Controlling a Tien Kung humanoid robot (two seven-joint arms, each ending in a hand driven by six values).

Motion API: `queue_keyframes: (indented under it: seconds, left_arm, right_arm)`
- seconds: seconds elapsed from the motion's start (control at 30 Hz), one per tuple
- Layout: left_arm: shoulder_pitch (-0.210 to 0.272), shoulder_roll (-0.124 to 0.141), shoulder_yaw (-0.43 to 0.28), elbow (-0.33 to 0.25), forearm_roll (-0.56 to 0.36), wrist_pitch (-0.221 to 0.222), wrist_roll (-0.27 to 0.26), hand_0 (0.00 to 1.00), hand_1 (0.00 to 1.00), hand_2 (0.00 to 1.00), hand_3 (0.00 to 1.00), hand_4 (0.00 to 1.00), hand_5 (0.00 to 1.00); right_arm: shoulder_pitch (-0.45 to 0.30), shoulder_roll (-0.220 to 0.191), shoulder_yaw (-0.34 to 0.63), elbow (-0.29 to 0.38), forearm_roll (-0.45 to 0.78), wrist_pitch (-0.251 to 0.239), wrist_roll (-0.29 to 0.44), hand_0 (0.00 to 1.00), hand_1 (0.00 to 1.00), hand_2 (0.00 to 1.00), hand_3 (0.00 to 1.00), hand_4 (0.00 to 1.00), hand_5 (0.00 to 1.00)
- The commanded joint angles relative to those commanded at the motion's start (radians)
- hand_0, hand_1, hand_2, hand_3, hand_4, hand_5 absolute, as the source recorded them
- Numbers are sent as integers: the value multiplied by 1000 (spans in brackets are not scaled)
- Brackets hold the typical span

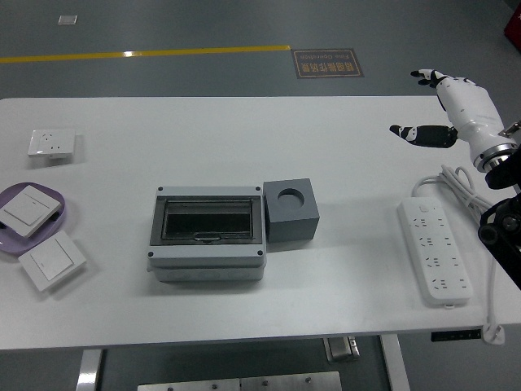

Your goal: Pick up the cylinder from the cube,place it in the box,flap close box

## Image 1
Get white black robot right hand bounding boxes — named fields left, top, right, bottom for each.
left=389, top=68, right=520, bottom=170

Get grey box with clear lid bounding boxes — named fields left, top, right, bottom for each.
left=146, top=186, right=268, bottom=283

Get grey cube with round hole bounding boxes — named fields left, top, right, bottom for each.
left=263, top=177, right=321, bottom=244

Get red object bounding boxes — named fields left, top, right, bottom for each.
left=503, top=7, right=521, bottom=42

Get white power strip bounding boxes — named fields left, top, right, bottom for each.
left=397, top=196, right=475, bottom=309

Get black table control panel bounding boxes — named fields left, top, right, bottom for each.
left=431, top=330, right=483, bottom=342

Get white table leg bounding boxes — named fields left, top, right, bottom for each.
left=379, top=334, right=411, bottom=391

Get purple tray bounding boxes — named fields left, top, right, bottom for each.
left=0, top=182, right=67, bottom=257

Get grey metal bracket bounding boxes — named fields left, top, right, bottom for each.
left=323, top=336, right=361, bottom=362

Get grey metal base plate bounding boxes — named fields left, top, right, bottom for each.
left=137, top=377, right=242, bottom=391
left=239, top=371, right=343, bottom=391

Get white wall socket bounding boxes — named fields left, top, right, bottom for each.
left=27, top=129, right=77, bottom=158

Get white wall switch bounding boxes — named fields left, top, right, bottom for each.
left=0, top=185, right=62, bottom=238
left=18, top=231, right=87, bottom=292

